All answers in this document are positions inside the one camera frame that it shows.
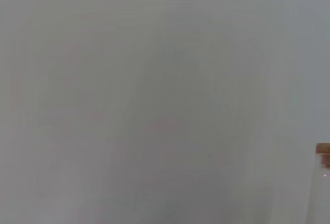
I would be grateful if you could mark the glass water dispenser jar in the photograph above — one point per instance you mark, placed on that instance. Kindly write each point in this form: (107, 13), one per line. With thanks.
(319, 198)

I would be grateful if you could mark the wooden dispenser lid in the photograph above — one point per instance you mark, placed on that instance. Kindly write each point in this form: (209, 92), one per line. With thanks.
(323, 148)

